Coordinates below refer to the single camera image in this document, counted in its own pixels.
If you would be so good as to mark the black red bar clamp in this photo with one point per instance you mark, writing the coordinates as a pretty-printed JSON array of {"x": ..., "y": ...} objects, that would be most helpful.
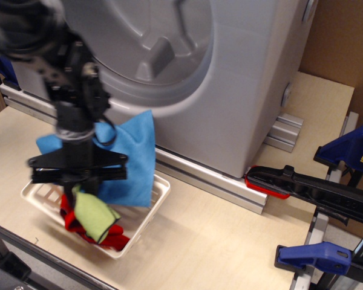
[{"x": 335, "y": 200}]

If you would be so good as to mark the yellow-green cloth black trim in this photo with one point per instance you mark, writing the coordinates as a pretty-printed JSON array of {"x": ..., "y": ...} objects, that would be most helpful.
[{"x": 97, "y": 218}]

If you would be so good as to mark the red cloth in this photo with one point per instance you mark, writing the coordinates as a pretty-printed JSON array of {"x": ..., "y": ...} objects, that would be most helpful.
[{"x": 118, "y": 242}]

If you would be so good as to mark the blue clamp far left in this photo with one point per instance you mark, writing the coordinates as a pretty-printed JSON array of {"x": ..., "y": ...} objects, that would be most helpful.
[{"x": 8, "y": 74}]

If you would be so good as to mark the blue Irwin clamp upper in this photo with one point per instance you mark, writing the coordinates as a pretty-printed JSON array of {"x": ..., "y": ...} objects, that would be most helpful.
[{"x": 347, "y": 148}]

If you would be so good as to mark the black table frame bar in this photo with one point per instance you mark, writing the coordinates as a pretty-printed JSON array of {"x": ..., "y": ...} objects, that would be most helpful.
[{"x": 24, "y": 265}]

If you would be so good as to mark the short aluminium extrusion piece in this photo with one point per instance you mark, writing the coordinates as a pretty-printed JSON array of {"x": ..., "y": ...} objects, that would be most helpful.
[{"x": 284, "y": 133}]

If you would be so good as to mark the grey toy washing machine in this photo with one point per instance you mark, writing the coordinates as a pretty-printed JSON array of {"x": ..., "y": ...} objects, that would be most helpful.
[{"x": 215, "y": 74}]

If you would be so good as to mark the white plastic laundry basket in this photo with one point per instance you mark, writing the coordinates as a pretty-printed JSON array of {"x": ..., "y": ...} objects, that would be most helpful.
[{"x": 47, "y": 198}]

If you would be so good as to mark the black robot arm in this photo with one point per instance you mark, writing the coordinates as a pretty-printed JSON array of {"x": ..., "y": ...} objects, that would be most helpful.
[{"x": 36, "y": 35}]

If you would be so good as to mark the large blue cloth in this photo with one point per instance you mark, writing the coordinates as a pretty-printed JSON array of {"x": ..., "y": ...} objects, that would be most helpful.
[{"x": 136, "y": 139}]

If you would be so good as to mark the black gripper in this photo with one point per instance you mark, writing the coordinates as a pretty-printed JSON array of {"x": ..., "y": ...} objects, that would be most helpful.
[{"x": 72, "y": 162}]

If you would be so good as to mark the aluminium extrusion rail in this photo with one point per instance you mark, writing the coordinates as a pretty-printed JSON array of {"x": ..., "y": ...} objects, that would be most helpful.
[{"x": 231, "y": 189}]

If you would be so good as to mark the blue clamp handle lower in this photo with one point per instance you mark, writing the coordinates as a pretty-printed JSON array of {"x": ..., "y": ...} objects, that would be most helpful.
[{"x": 325, "y": 256}]

